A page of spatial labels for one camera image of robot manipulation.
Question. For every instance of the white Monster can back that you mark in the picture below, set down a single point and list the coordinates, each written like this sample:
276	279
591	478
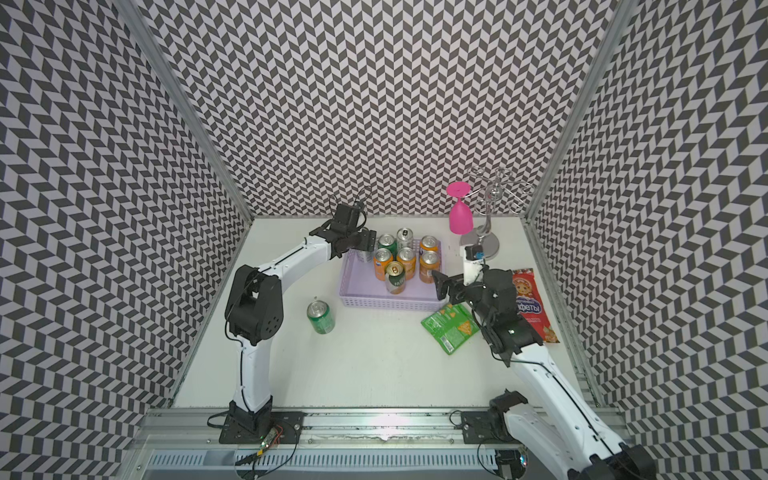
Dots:
404	237

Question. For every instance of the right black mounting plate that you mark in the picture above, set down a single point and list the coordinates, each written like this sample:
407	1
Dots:
483	427

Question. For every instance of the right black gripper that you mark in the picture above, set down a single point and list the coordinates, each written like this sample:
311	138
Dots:
456	284

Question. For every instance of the green Sprite can front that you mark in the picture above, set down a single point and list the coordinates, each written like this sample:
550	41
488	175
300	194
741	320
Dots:
320	316

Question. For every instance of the green Sprite can back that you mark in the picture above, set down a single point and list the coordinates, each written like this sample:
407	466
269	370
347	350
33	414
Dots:
388	244

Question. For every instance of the red candy bag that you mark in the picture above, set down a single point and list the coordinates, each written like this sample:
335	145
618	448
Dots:
530	304

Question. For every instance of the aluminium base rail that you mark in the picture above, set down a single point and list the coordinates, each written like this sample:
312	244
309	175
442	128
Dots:
183	443

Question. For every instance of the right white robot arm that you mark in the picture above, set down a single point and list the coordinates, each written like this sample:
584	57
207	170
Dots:
572	441

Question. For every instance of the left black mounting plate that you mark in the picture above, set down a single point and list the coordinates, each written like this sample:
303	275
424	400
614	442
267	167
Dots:
243	428

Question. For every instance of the orange fanta can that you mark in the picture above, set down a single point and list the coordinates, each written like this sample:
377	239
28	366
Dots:
429	262
382	258
407	257
428	243

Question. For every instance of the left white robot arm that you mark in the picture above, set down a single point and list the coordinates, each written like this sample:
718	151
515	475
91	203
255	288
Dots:
254	310

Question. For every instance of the pink plastic wine glass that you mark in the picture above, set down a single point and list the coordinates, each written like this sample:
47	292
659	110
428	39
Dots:
460	216

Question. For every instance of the green sprite can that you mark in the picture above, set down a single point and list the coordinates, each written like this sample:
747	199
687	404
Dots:
388	244
320	316

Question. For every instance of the white monster can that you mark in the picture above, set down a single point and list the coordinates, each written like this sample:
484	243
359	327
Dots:
404	237
366	254

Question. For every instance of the chrome glass holder stand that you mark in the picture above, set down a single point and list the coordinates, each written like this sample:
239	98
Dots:
492	189

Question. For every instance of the green snack packet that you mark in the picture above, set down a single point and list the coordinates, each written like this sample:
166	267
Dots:
451	327

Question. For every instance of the lilac plastic basket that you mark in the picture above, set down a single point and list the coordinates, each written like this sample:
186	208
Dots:
365	284

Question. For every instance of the black mounting plate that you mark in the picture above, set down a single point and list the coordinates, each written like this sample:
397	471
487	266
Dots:
483	427
243	428

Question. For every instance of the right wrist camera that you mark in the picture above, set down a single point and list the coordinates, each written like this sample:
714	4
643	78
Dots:
473	258

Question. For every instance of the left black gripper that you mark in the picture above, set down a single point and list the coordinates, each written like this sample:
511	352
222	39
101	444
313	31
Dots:
368	240

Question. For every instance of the green gold can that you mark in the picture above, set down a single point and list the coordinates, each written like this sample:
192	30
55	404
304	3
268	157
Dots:
395	276

